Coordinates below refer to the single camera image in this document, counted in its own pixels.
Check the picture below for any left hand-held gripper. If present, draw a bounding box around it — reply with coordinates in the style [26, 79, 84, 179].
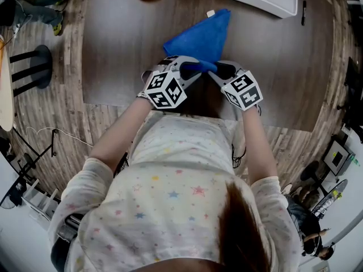
[141, 56, 202, 109]

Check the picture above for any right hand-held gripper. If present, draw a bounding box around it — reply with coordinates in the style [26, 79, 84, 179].
[208, 60, 264, 112]

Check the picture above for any blue towel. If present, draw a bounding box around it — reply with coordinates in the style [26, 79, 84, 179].
[162, 8, 232, 74]

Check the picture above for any person's left forearm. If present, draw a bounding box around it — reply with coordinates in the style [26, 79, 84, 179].
[89, 96, 153, 173]

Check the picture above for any person's right forearm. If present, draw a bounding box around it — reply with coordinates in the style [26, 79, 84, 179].
[240, 105, 279, 186]

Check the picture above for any black round stool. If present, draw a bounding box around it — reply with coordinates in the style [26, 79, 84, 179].
[299, 160, 327, 196]

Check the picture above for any white star-print shirt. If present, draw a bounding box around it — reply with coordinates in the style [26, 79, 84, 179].
[47, 112, 301, 272]

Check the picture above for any grey box with black square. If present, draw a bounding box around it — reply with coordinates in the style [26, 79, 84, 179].
[323, 139, 357, 177]

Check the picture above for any skateboard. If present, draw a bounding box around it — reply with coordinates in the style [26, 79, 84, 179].
[310, 178, 348, 219]

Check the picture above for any black metal stand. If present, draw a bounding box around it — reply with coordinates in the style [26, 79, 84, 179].
[0, 128, 59, 181]

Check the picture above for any round white side table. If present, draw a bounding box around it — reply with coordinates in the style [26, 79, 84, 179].
[0, 35, 53, 132]

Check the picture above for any white wooden rack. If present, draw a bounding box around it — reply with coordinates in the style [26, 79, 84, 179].
[20, 178, 62, 224]

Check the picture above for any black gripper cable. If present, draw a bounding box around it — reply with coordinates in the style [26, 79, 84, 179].
[230, 142, 248, 170]
[113, 151, 130, 179]

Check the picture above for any black equipment frame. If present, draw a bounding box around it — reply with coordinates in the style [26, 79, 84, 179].
[337, 56, 363, 142]

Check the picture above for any thin white cable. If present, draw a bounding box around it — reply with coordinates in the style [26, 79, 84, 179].
[26, 126, 94, 147]

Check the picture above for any grey shoulder strap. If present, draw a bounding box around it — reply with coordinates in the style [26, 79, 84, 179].
[50, 213, 86, 272]

